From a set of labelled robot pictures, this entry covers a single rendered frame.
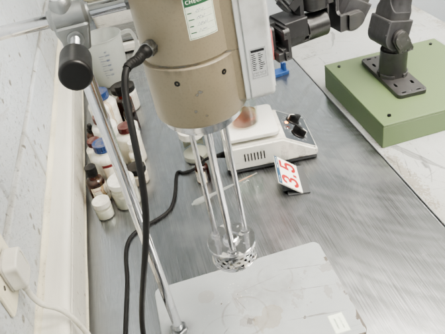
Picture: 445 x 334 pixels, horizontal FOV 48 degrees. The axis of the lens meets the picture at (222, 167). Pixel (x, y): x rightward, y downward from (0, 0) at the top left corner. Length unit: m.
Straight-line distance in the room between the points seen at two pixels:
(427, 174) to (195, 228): 0.47
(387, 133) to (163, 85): 0.69
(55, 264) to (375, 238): 0.55
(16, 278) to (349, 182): 0.65
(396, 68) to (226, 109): 0.76
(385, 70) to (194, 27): 0.81
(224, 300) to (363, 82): 0.65
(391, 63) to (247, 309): 0.67
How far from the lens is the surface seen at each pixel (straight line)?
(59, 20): 0.50
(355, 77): 1.27
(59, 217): 0.95
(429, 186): 1.04
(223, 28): 0.49
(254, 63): 0.51
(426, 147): 1.14
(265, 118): 1.09
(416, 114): 1.13
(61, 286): 0.82
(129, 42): 1.79
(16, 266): 0.68
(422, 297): 0.85
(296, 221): 0.95
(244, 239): 0.69
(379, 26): 1.18
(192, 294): 0.86
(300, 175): 1.05
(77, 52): 0.44
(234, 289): 0.85
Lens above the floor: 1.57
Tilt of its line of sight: 37 degrees down
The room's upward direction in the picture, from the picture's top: 12 degrees counter-clockwise
